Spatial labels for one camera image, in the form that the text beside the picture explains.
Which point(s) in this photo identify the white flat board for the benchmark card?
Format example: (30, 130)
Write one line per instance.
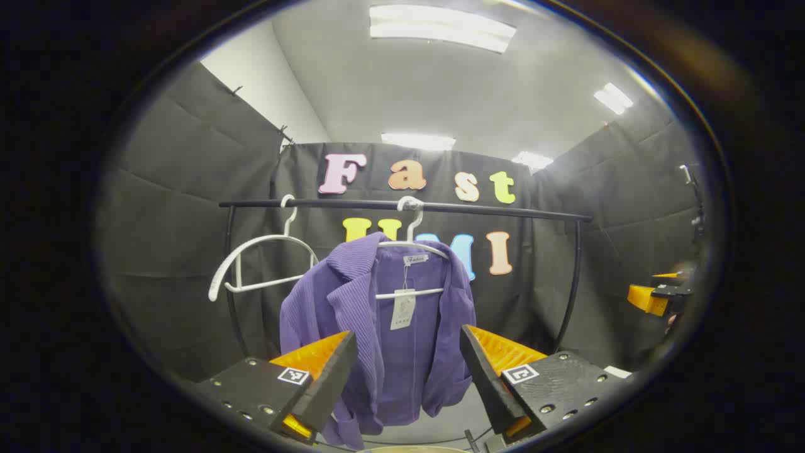
(618, 372)

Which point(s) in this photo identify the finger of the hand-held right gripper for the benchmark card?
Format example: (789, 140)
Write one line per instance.
(646, 300)
(668, 275)

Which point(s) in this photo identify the black metal clothes rack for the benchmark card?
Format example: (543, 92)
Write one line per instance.
(503, 211)

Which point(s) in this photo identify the white plastic clothes hanger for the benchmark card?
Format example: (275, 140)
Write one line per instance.
(417, 221)
(264, 238)

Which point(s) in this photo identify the black backdrop cloth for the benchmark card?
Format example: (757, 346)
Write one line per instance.
(188, 220)

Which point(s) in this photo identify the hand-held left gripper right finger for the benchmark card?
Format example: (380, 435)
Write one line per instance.
(487, 384)

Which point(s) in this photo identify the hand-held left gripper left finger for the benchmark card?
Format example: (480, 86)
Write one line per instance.
(333, 377)

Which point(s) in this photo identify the purple knit cardigan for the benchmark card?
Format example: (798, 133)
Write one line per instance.
(327, 308)

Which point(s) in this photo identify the white paper hang tag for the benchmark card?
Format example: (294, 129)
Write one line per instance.
(402, 309)

